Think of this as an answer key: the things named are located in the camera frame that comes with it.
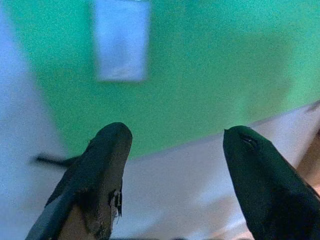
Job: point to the white rectangular card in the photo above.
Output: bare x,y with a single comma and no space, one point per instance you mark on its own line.
121,42

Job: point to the green backdrop sheet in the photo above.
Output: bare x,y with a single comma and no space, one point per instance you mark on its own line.
200,75

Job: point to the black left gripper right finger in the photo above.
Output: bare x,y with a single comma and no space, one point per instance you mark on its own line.
265,180

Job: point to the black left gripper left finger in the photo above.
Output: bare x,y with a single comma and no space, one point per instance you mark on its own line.
100,160

